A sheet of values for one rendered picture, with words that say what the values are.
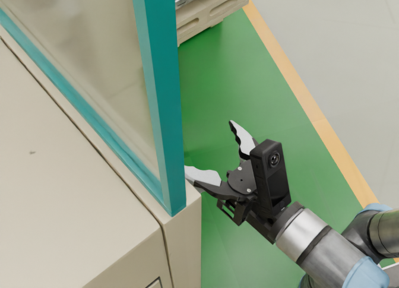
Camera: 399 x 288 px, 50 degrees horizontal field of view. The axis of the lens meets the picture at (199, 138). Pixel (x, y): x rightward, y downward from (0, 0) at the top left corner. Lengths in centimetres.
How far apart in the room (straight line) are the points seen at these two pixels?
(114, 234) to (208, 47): 205
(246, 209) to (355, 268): 18
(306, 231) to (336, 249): 5
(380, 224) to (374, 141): 145
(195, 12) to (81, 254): 94
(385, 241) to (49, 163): 51
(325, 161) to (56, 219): 168
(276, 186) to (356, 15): 221
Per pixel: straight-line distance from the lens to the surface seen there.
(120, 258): 41
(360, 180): 202
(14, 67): 58
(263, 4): 272
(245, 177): 67
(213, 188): 65
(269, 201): 63
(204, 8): 127
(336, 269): 63
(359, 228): 77
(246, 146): 71
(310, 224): 64
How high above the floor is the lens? 165
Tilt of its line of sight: 55 degrees down
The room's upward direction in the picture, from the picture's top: straight up
